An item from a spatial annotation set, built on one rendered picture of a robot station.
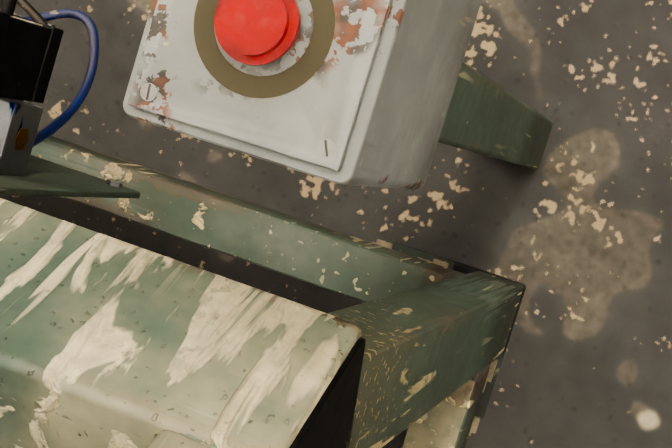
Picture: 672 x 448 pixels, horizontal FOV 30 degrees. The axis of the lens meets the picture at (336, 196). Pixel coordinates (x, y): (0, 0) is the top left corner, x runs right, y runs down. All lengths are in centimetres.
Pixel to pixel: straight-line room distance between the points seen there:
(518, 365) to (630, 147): 28
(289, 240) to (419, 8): 79
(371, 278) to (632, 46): 41
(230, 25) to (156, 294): 19
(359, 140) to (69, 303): 21
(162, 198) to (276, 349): 76
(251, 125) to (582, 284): 94
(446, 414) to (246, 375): 70
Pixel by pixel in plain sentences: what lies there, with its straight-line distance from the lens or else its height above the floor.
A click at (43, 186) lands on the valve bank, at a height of 72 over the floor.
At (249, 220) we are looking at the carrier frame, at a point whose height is 18.
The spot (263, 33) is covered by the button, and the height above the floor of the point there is 94.
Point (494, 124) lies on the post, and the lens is 108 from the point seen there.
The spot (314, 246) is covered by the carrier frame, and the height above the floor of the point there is 18.
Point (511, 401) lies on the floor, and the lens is 150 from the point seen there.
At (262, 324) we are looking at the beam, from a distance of 68.
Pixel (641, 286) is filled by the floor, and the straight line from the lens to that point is 147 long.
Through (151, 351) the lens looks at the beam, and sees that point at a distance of 66.
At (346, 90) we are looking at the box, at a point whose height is 93.
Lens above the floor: 147
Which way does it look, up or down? 74 degrees down
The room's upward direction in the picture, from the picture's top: 87 degrees counter-clockwise
